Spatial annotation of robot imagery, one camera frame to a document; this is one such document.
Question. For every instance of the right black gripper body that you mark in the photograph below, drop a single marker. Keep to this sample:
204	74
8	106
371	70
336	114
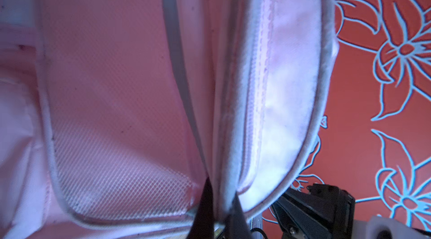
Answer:
325	212

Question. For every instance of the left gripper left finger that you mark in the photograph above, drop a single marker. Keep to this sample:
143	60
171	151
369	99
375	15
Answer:
203	225

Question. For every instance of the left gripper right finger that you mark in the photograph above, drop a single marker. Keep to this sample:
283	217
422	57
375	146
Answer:
236	226

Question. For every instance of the pink student backpack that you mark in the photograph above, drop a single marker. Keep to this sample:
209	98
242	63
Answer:
115	112

